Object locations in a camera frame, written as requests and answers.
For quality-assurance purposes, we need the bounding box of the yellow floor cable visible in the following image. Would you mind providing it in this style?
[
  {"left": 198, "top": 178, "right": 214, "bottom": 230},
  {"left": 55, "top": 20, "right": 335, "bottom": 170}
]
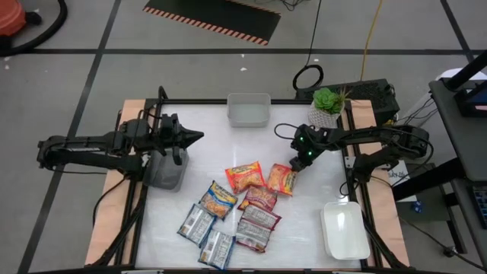
[{"left": 359, "top": 0, "right": 384, "bottom": 81}]

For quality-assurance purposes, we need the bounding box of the dark grey plastic bin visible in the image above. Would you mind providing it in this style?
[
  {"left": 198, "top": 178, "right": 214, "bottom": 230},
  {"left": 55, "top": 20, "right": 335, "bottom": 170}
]
[{"left": 143, "top": 148, "right": 190, "bottom": 193}]

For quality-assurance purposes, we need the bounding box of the white plastic bin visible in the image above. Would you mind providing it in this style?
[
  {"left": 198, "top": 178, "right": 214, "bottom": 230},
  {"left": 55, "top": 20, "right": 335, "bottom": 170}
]
[{"left": 320, "top": 201, "right": 371, "bottom": 261}]

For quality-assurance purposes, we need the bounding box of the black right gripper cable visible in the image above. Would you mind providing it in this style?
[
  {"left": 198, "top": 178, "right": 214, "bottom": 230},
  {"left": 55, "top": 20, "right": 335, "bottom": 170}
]
[{"left": 273, "top": 123, "right": 301, "bottom": 141}]

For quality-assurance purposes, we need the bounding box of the blue soy sauce noodle pack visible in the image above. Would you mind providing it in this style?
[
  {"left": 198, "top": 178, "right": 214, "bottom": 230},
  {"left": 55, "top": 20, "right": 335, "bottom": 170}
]
[
  {"left": 177, "top": 203, "right": 218, "bottom": 247},
  {"left": 197, "top": 229, "right": 237, "bottom": 271},
  {"left": 199, "top": 180, "right": 239, "bottom": 221}
]

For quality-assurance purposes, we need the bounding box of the maroon beef noodle pack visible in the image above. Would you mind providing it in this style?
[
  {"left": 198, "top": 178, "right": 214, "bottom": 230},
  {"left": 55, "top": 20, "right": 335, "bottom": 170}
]
[
  {"left": 240, "top": 204, "right": 282, "bottom": 231},
  {"left": 237, "top": 185, "right": 279, "bottom": 213},
  {"left": 234, "top": 218, "right": 272, "bottom": 253}
]

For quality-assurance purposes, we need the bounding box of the orange shop vacuum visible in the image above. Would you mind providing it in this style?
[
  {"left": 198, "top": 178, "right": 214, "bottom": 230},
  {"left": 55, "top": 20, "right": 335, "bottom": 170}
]
[{"left": 0, "top": 0, "right": 43, "bottom": 49}]

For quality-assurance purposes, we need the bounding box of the black vacuum hose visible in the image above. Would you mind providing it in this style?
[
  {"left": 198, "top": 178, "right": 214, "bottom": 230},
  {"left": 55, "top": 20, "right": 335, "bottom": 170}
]
[{"left": 0, "top": 0, "right": 68, "bottom": 58}]

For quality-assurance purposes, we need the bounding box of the black hazard-striped floor mat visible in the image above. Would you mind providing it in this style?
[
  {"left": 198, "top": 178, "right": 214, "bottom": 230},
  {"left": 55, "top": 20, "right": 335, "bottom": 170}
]
[{"left": 142, "top": 0, "right": 282, "bottom": 46}]

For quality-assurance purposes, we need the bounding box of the black keyboard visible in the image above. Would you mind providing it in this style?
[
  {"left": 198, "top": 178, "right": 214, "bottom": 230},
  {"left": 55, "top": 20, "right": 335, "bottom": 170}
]
[{"left": 471, "top": 185, "right": 487, "bottom": 230}]

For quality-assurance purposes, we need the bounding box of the black aluminium table frame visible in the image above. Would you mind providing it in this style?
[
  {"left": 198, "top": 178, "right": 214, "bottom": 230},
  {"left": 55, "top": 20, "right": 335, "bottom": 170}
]
[{"left": 91, "top": 97, "right": 410, "bottom": 274}]

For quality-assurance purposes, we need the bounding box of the black monitor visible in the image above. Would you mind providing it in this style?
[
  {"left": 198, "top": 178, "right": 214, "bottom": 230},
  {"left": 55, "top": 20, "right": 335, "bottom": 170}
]
[{"left": 453, "top": 81, "right": 487, "bottom": 118}]

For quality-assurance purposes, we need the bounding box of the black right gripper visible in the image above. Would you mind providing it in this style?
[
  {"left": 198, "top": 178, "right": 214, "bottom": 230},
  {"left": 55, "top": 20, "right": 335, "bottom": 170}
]
[{"left": 289, "top": 123, "right": 329, "bottom": 173}]

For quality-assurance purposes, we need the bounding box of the black floor cable with plug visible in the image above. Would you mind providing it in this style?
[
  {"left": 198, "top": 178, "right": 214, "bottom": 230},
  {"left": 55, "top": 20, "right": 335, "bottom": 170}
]
[{"left": 397, "top": 216, "right": 487, "bottom": 272}]

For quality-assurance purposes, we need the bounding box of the black cable bundle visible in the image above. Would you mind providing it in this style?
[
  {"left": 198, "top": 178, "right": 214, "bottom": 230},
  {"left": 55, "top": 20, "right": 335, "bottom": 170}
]
[{"left": 279, "top": 0, "right": 305, "bottom": 11}]

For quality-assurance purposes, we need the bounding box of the potted green succulent plant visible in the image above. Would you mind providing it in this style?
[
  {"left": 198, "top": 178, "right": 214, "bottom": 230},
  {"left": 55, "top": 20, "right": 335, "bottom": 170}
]
[{"left": 307, "top": 87, "right": 355, "bottom": 129}]

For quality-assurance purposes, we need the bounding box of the black coiled floor cable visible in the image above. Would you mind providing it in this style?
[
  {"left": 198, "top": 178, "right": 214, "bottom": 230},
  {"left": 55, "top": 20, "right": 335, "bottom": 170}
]
[{"left": 291, "top": 0, "right": 325, "bottom": 92}]

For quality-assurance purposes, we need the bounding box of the black arm base cable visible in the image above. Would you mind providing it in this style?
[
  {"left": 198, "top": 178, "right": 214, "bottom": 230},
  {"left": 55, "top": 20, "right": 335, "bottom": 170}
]
[{"left": 92, "top": 175, "right": 129, "bottom": 229}]

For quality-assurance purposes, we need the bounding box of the light grey plastic bin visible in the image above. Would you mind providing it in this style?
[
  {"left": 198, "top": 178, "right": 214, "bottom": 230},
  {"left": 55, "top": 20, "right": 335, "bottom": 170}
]
[{"left": 227, "top": 92, "right": 272, "bottom": 128}]

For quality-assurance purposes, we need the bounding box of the orange chicken noodle pack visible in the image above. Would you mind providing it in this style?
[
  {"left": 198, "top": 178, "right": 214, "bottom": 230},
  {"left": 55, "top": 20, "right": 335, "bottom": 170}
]
[
  {"left": 224, "top": 161, "right": 266, "bottom": 195},
  {"left": 266, "top": 163, "right": 298, "bottom": 197}
]

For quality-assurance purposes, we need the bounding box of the white paper sheet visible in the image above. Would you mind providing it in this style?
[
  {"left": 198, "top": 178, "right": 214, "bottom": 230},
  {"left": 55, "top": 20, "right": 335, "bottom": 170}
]
[{"left": 387, "top": 159, "right": 412, "bottom": 188}]

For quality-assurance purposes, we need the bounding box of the black computer case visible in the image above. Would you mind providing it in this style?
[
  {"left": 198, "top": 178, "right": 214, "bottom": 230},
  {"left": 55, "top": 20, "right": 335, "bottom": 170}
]
[{"left": 295, "top": 78, "right": 401, "bottom": 126}]

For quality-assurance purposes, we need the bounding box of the grey desk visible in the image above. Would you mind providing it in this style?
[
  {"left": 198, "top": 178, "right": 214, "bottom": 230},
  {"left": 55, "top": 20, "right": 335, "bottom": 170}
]
[{"left": 391, "top": 78, "right": 487, "bottom": 263}]

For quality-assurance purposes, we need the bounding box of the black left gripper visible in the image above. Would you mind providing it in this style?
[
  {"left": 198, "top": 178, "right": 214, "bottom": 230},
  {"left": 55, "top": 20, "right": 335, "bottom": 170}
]
[{"left": 158, "top": 113, "right": 205, "bottom": 166}]

